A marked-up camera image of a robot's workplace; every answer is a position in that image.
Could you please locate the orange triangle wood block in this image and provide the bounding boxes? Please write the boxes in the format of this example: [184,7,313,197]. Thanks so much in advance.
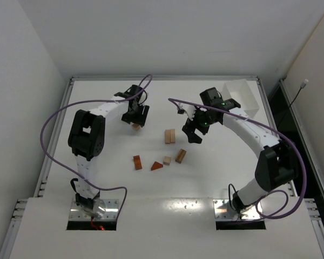
[151,161,164,171]

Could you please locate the hanging black cable connector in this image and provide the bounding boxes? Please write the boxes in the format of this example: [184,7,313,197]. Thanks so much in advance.
[288,79,309,109]

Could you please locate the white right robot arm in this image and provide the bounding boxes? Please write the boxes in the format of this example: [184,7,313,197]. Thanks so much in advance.
[178,87,299,213]

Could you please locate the striped dark wood block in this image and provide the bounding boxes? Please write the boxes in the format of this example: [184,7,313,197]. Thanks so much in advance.
[175,149,186,163]

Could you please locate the metal mounting plate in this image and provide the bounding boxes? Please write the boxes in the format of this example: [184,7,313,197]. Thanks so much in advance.
[69,199,119,222]
[213,199,263,223]

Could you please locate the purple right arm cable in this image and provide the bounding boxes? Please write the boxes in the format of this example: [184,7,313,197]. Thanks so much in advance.
[168,97,307,222]

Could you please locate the engraved long wood block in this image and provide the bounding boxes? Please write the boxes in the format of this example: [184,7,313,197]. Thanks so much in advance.
[164,129,171,144]

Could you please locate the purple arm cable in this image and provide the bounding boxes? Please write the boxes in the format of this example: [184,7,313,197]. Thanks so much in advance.
[168,97,307,222]
[39,74,153,225]

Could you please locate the black cable loop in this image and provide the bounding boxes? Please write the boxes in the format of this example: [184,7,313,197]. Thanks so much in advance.
[228,183,240,210]

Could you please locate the small brown wood cube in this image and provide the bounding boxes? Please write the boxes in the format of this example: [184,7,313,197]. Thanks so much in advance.
[132,124,140,131]

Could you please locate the pale long wood block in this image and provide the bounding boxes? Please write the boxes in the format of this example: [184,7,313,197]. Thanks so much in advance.
[170,129,176,144]

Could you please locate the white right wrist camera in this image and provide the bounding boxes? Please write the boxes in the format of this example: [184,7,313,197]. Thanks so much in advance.
[177,103,197,121]

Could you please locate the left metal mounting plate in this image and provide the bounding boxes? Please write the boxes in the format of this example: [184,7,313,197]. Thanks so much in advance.
[69,199,119,222]

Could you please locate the white translucent plastic bin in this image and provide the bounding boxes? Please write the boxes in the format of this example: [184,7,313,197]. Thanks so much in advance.
[221,79,260,119]

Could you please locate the small pale wood cube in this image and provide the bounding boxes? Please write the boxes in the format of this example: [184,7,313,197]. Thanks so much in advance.
[163,156,172,166]

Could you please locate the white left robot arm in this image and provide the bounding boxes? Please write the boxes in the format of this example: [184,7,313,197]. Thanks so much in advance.
[67,85,150,217]

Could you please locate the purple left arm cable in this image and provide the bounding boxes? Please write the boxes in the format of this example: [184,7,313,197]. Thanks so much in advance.
[39,74,153,225]

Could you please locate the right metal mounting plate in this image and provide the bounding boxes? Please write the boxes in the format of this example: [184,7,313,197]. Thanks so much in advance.
[213,199,263,223]

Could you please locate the orange arch wood block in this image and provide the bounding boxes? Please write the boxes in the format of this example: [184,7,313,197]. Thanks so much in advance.
[133,155,143,170]

